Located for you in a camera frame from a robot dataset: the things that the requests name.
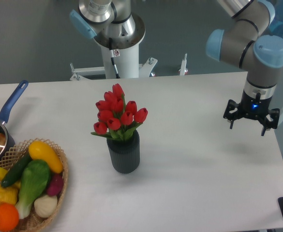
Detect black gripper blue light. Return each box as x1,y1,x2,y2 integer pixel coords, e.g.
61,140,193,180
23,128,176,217
223,91,280,136

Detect red tulip bouquet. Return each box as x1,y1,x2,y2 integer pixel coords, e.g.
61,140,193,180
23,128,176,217
91,84,148,143

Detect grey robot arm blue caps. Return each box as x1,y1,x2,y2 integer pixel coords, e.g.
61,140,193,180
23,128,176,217
70,0,283,131

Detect dark grey ribbed vase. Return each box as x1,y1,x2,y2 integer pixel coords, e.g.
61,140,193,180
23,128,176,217
107,130,140,174

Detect yellow squash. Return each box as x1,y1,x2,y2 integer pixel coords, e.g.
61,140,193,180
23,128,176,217
28,141,63,174

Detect green bok choy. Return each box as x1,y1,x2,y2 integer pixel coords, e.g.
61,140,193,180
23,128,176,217
15,159,51,219

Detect white garlic bulb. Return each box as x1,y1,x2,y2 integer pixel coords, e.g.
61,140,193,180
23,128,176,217
34,194,58,218

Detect woven wicker basket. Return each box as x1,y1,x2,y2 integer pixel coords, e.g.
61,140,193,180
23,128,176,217
0,138,69,232

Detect dark green cucumber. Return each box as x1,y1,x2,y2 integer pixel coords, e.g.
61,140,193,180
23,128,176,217
1,153,32,188

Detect orange fruit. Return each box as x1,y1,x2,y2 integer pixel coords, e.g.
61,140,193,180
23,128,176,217
0,203,19,232

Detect yellow corn cob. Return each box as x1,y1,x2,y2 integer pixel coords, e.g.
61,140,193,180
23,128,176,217
0,185,18,205

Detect white levelling foot bracket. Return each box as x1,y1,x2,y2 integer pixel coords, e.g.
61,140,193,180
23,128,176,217
179,53,188,75

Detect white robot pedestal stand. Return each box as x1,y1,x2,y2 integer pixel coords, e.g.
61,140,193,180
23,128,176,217
70,10,158,80

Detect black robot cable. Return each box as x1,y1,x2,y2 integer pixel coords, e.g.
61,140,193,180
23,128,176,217
108,38,120,79

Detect blue handled saucepan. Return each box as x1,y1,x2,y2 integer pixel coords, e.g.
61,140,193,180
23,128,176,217
0,80,29,160

